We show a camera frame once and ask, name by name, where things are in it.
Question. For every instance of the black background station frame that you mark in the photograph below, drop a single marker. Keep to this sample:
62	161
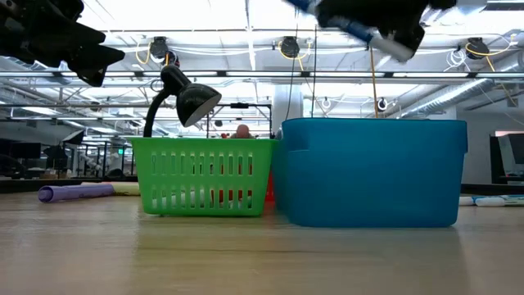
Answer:
239	105

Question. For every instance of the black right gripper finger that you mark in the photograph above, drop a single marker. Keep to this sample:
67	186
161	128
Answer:
411	39
380	12

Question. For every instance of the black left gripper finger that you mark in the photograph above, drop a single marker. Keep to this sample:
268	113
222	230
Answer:
96	57
75	36

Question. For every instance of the person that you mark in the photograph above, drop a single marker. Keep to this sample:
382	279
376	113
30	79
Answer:
242	132

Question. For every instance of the purple highlighter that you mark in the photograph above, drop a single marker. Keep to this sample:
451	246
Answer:
78	192

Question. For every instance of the blue white dry-erase marker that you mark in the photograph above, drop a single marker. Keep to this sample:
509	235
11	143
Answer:
356	30
489	202

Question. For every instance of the black desk lamp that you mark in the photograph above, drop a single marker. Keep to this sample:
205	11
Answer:
196	102

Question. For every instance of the silver ventilation duct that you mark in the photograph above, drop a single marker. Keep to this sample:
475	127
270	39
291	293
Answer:
450	96

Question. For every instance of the red slotted plastic basket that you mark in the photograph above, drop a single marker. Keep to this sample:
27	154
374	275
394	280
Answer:
269	190

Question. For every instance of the green slotted plastic basket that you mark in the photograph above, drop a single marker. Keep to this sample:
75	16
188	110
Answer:
204	149

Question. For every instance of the teal plastic bin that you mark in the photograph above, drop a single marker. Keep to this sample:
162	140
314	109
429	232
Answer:
368	176

